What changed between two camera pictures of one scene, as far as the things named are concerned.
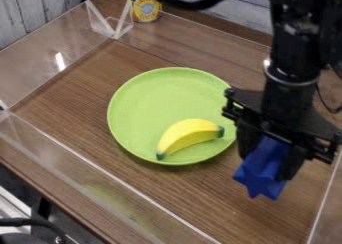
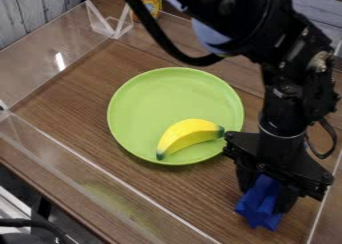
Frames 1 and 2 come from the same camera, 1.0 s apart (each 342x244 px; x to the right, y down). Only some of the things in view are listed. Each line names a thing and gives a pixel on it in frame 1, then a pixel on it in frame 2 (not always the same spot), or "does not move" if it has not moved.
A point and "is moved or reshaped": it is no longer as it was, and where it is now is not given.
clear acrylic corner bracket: (107, 25) does not move
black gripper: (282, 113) to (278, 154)
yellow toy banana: (184, 134) does not move
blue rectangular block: (256, 171) is moved or reshaped
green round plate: (155, 99) does not move
